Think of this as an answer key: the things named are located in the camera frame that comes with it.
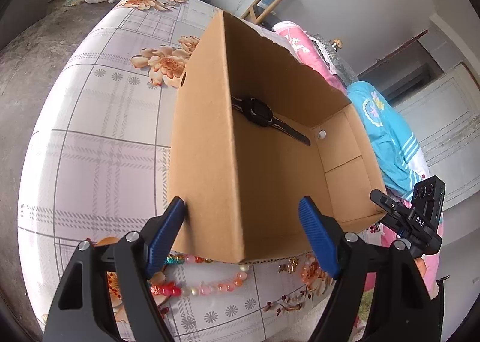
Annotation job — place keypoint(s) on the black wrist watch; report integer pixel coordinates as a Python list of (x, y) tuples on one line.
[(259, 113)]

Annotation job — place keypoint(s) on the cyan striped jacket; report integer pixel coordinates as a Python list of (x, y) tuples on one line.
[(398, 152)]

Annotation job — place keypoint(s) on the brown cardboard box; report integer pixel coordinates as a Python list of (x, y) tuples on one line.
[(242, 183)]

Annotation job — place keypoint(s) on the white wardrobe door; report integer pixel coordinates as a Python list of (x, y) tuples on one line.
[(444, 116)]

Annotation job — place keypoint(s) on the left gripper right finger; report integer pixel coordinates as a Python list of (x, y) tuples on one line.
[(401, 308)]

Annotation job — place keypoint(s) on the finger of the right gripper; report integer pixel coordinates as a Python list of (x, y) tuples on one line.
[(394, 210)]

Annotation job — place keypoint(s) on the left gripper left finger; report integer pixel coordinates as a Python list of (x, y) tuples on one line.
[(82, 308)]

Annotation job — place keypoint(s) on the floral bed sheet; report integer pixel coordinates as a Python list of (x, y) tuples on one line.
[(97, 166)]

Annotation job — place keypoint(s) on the small gold earring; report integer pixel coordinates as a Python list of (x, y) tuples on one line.
[(289, 266)]

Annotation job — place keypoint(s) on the person right hand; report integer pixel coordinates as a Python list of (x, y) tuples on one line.
[(428, 267)]

